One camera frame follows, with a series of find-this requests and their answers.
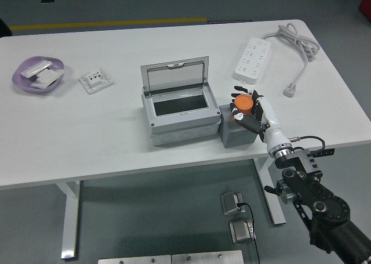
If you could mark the grey junction box with lid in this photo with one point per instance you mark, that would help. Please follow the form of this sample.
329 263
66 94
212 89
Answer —
179 122

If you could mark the black table control panel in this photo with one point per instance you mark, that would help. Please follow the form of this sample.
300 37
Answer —
326 153

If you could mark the purple plate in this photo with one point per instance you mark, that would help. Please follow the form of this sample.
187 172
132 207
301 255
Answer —
26 86

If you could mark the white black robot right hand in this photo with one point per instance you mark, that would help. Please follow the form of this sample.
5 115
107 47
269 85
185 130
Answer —
271 122

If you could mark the grey cube with round hole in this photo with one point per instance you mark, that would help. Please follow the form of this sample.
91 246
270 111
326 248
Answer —
234 137

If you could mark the white plastic switch part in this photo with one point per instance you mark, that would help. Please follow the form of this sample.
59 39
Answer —
49 75
40 84

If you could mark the white table leg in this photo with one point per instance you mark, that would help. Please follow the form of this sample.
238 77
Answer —
279 214
69 217

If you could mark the red object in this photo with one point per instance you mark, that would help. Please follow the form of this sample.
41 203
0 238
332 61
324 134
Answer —
365 4

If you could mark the silver metal plate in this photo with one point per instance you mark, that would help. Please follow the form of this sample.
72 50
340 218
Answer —
205 257
136 260

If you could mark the long white plastic bar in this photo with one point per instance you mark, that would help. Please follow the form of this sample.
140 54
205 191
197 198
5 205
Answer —
34 68

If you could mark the white wall socket panel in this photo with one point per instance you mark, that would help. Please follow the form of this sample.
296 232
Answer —
95 81

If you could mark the orange cylinder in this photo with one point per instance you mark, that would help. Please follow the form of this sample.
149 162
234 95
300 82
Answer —
243 103

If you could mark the metal foot pedal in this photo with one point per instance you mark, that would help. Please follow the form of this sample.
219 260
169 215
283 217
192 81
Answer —
230 203
240 230

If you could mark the white power strip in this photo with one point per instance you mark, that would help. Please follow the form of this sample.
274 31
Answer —
252 61

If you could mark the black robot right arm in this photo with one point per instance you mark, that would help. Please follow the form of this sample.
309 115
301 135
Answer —
319 194

